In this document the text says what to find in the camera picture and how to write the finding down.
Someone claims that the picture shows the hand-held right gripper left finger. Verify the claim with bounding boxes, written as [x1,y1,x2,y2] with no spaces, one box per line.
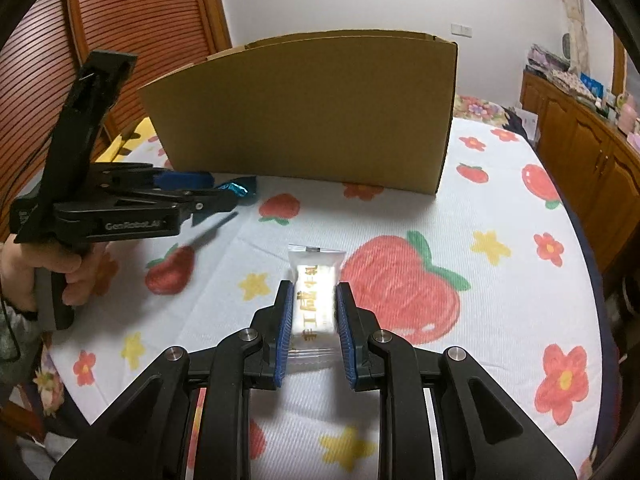
[50,280,295,480]

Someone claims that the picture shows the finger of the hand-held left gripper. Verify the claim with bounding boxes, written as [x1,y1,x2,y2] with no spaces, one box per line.
[150,171,215,192]
[177,191,238,223]

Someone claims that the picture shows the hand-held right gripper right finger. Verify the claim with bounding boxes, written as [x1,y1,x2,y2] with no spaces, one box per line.
[336,282,578,480]

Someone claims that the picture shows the blue foil candy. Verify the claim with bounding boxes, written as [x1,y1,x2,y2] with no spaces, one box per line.
[192,176,258,226]

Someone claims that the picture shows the white nougat snack packet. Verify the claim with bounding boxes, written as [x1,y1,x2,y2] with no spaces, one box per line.
[286,244,347,368]

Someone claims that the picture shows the cardboard box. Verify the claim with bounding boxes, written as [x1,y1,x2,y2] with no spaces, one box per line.
[137,30,458,196]

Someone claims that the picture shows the person's left hand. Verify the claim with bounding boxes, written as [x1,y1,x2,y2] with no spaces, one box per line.
[0,244,93,313]

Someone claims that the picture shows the fruit print cloth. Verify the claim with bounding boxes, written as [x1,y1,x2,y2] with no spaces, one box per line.
[40,110,608,480]

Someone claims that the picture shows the floral blanket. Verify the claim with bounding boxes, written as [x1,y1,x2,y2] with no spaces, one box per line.
[452,95,511,123]

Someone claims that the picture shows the white papers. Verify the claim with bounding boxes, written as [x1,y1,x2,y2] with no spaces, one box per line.
[510,107,538,141]

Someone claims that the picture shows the wooden cabinet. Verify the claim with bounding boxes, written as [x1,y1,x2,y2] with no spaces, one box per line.
[520,70,640,271]

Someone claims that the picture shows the folded patterned cloth stack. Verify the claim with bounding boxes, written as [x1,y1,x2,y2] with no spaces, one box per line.
[547,67,601,98]

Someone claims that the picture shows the purple cloth pile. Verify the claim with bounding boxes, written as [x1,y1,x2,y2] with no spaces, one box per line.
[527,45,568,73]

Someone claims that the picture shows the cream patterned curtain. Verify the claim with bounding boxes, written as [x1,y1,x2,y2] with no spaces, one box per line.
[557,0,588,68]

